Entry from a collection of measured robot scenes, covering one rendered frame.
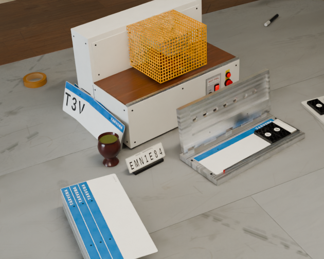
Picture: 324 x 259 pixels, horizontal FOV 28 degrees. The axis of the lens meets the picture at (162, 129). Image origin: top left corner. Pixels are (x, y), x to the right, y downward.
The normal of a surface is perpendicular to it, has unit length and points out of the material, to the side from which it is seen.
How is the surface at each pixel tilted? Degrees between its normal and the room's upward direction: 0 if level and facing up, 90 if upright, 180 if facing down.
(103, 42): 90
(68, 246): 0
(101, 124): 69
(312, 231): 0
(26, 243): 0
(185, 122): 83
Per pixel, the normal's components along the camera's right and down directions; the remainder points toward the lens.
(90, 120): -0.79, 0.02
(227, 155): -0.04, -0.83
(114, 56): 0.61, 0.42
